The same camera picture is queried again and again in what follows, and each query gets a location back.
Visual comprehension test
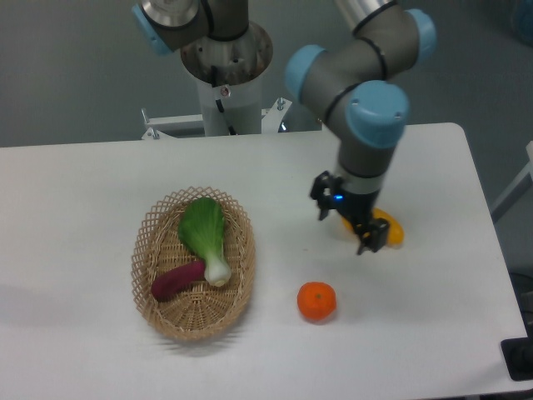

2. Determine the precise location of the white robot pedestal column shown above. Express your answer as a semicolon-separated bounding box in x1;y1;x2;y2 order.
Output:
196;77;262;137

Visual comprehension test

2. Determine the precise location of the yellow mango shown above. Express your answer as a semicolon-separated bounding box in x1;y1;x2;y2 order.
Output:
341;207;405;246

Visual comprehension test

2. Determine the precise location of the orange tangerine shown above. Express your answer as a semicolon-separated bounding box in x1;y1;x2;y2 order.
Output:
296;282;337;321

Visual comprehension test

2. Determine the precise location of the white frame leg right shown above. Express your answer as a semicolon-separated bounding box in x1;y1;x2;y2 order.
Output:
490;142;532;223

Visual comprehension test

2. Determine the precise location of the black device at table edge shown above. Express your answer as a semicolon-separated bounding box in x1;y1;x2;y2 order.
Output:
501;337;532;382

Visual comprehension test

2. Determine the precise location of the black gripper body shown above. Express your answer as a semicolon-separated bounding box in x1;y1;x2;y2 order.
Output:
328;170;381;225

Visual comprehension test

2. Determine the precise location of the white metal base frame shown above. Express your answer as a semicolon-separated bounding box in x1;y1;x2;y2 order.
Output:
141;97;292;140

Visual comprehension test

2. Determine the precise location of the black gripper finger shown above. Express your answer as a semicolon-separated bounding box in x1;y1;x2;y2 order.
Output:
310;171;343;220
354;217;390;255

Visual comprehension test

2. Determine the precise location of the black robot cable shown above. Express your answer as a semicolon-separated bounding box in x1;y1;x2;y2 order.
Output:
211;65;238;136

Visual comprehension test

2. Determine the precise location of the purple sweet potato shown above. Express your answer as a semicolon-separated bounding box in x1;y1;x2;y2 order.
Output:
151;261;206;302

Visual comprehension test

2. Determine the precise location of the woven wicker basket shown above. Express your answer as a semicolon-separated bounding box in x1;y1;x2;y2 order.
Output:
132;187;255;341

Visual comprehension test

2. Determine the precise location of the green bok choy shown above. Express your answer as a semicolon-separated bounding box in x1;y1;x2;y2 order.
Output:
177;197;232;288

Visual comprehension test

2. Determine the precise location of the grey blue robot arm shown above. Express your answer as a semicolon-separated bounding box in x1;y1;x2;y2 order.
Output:
132;1;436;252

